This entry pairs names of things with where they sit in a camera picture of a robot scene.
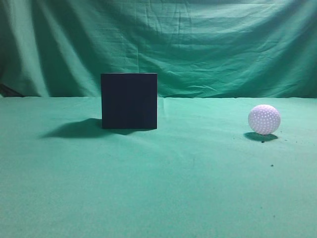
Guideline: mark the green table cloth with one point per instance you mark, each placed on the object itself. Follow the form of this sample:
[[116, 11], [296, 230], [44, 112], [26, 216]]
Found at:
[[203, 173]]

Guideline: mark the white dimpled golf ball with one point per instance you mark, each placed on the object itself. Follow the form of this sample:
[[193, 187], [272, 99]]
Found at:
[[264, 119]]

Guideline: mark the black cube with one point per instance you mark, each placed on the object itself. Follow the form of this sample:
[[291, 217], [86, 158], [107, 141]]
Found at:
[[129, 100]]

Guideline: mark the green cloth backdrop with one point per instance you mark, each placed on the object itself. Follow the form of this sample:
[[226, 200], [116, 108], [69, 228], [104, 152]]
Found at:
[[198, 48]]

